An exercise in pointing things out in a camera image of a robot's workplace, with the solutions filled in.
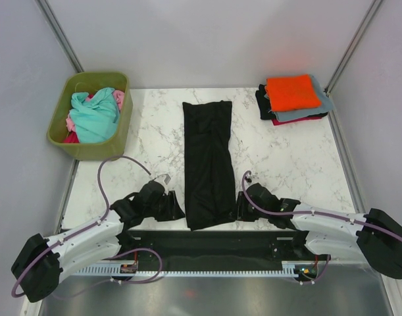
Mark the left aluminium frame post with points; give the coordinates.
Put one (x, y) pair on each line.
(60, 35)

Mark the aluminium frame post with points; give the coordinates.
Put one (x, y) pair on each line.
(369, 16)
(60, 35)

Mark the folded crimson t shirt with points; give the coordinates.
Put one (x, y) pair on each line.
(276, 122)

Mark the folded orange t shirt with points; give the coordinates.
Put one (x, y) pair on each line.
(291, 93)

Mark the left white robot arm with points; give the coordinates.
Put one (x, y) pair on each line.
(44, 262)

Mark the folded grey t shirt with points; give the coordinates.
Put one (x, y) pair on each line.
(325, 106)

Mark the olive green plastic bin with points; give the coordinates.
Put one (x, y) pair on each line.
(91, 82)

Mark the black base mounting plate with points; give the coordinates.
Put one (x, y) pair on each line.
(215, 250)

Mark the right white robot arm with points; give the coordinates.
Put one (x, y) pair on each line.
(374, 238)

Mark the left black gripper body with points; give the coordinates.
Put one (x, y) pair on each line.
(152, 210)

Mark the folded black t shirt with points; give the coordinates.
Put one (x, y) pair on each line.
(264, 105)

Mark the teal t shirt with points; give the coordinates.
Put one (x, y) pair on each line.
(96, 118)

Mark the red garment in bin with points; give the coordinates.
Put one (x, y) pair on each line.
(72, 138)

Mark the white slotted cable duct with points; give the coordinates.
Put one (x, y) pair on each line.
(110, 269)

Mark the pink t shirt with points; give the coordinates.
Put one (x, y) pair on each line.
(118, 97)

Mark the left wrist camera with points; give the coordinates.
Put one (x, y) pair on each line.
(163, 179)

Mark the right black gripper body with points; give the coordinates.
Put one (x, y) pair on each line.
(254, 213)

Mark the right aluminium frame post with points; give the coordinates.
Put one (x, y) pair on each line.
(369, 16)

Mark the black t shirt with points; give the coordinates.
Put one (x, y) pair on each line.
(264, 105)
(210, 188)

